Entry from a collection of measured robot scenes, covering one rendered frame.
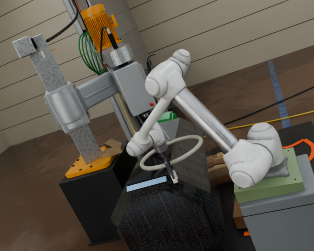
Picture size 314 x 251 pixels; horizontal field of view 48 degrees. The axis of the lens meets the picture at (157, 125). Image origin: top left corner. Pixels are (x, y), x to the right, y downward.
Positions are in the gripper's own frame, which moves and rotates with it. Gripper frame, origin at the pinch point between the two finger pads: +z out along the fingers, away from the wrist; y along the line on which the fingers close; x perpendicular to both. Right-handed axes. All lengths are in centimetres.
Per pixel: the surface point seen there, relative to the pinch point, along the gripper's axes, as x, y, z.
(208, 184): -17.0, 20.1, 22.7
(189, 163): -8.6, 40.1, 9.7
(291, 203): -58, -55, 14
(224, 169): -30, 119, 59
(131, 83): 13, 72, -61
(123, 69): 14, 70, -74
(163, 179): 9.2, 10.5, 2.9
